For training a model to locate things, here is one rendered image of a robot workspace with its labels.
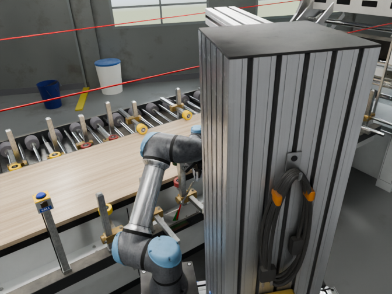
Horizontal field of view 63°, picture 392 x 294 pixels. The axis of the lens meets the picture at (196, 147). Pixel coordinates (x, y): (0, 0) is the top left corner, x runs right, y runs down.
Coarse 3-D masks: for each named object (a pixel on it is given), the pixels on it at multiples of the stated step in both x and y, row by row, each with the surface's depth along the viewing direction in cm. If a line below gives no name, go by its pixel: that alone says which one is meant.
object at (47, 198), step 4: (32, 196) 151; (44, 196) 151; (48, 196) 151; (36, 200) 148; (40, 200) 148; (44, 200) 149; (48, 200) 150; (36, 204) 148; (48, 204) 151; (52, 204) 152; (40, 208) 150; (52, 208) 153
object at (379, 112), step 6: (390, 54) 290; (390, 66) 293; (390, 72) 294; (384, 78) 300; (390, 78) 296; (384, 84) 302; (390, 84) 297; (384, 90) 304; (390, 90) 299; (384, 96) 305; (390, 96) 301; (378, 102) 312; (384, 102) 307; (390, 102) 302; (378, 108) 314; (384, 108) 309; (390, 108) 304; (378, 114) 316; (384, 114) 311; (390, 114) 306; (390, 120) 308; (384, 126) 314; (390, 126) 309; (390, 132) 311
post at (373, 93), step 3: (372, 90) 284; (375, 90) 284; (372, 93) 285; (375, 93) 285; (369, 96) 288; (372, 96) 286; (369, 99) 289; (372, 99) 287; (369, 102) 290; (372, 102) 289; (369, 105) 291; (372, 105) 291; (366, 108) 294; (369, 108) 292; (366, 111) 295; (369, 111) 293; (366, 114) 296; (369, 114) 295; (363, 123) 301; (366, 123) 299; (366, 126) 301
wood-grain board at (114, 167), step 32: (160, 128) 279; (64, 160) 239; (96, 160) 237; (128, 160) 236; (0, 192) 207; (32, 192) 206; (64, 192) 205; (96, 192) 204; (128, 192) 203; (0, 224) 182; (32, 224) 181; (64, 224) 184
